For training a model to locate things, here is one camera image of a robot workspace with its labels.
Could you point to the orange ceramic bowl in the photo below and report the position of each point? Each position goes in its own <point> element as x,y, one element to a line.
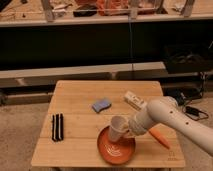
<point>116,153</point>

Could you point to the orange carrot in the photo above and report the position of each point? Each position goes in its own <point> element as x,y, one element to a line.
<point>159,137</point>

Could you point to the wooden shelf bench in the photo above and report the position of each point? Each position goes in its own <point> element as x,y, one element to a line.
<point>36,81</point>

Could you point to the blue sponge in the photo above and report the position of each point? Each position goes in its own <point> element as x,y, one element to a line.
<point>101,104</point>

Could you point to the beige wooden gripper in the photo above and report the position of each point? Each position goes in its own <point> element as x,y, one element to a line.
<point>127,131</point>

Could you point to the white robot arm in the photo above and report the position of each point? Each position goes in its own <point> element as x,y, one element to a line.
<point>164,110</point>

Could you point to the white tube bottle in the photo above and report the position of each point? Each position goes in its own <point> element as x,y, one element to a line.
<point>134,101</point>

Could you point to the orange object on shelf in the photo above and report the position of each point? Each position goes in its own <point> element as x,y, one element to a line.
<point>112,7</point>

